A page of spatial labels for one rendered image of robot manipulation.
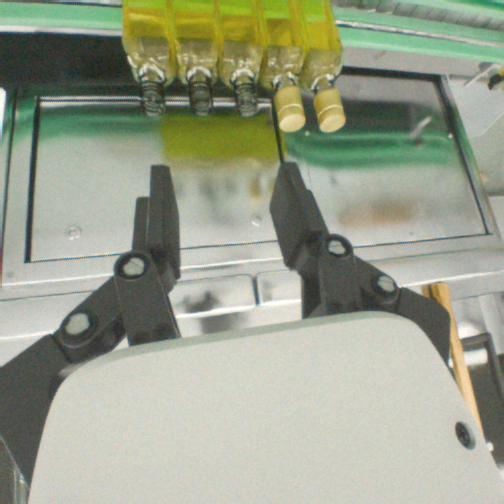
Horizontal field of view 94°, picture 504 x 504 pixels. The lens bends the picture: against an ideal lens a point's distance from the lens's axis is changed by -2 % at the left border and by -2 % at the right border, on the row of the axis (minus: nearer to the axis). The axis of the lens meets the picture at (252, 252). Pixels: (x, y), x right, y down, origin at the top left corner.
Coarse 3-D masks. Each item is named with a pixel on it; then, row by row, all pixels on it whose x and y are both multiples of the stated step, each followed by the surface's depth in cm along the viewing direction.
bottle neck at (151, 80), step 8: (144, 72) 28; (152, 72) 28; (160, 72) 29; (144, 80) 28; (152, 80) 28; (160, 80) 29; (144, 88) 28; (152, 88) 28; (160, 88) 28; (144, 96) 28; (152, 96) 28; (160, 96) 28; (144, 104) 28; (152, 104) 30; (160, 104) 28; (144, 112) 29; (152, 112) 30; (160, 112) 30
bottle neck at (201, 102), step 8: (192, 72) 29; (200, 72) 29; (208, 72) 30; (192, 80) 29; (200, 80) 29; (208, 80) 30; (192, 88) 29; (200, 88) 29; (208, 88) 29; (192, 96) 29; (200, 96) 29; (208, 96) 29; (192, 104) 29; (200, 104) 31; (208, 104) 29; (192, 112) 30; (200, 112) 31; (208, 112) 31
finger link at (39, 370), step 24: (48, 336) 7; (24, 360) 6; (48, 360) 6; (72, 360) 7; (0, 384) 6; (24, 384) 6; (48, 384) 6; (0, 408) 6; (24, 408) 6; (48, 408) 6; (0, 432) 6; (24, 432) 6; (24, 456) 5; (24, 480) 5
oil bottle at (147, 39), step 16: (128, 0) 28; (144, 0) 29; (160, 0) 29; (128, 16) 28; (144, 16) 28; (160, 16) 28; (128, 32) 27; (144, 32) 28; (160, 32) 28; (128, 48) 27; (144, 48) 27; (160, 48) 28; (144, 64) 28; (160, 64) 29
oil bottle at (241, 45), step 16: (224, 0) 31; (240, 0) 31; (224, 16) 30; (240, 16) 30; (256, 16) 31; (224, 32) 30; (240, 32) 30; (256, 32) 30; (224, 48) 29; (240, 48) 29; (256, 48) 30; (224, 64) 30; (240, 64) 30; (256, 64) 31; (224, 80) 33; (256, 80) 33
